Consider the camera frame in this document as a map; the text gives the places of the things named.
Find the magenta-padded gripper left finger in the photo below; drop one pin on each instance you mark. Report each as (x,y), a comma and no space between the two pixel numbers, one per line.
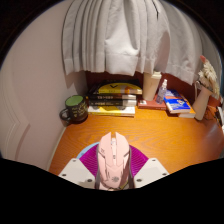
(75,172)

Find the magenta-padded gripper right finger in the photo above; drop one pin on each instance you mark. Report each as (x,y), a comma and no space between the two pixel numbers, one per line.
(151,171)

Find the pink computer mouse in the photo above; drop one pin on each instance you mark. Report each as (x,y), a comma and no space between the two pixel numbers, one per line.
(112,160)

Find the dark green mug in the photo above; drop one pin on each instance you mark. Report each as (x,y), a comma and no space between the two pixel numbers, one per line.
(76,108)

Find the red-brown flat book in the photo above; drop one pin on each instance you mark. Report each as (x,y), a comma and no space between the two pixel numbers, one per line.
(150,105)

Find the orange book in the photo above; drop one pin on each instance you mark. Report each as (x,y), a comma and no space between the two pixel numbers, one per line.
(190,113)

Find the white and yellow book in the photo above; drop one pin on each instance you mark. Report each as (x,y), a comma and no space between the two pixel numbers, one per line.
(111,111)

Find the blue book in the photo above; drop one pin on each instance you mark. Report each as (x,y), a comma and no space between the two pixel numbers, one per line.
(178,103)

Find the small clear spray bottle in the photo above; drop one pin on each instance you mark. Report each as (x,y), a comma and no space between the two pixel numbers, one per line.
(161,93)

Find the white ceramic vase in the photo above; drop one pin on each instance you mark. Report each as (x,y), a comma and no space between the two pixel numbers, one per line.
(201,105)

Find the cream tumbler with lid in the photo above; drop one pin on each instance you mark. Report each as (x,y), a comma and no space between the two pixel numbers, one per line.
(150,86)

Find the white pleated curtain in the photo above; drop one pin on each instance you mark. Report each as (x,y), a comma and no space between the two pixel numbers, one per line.
(126,33)

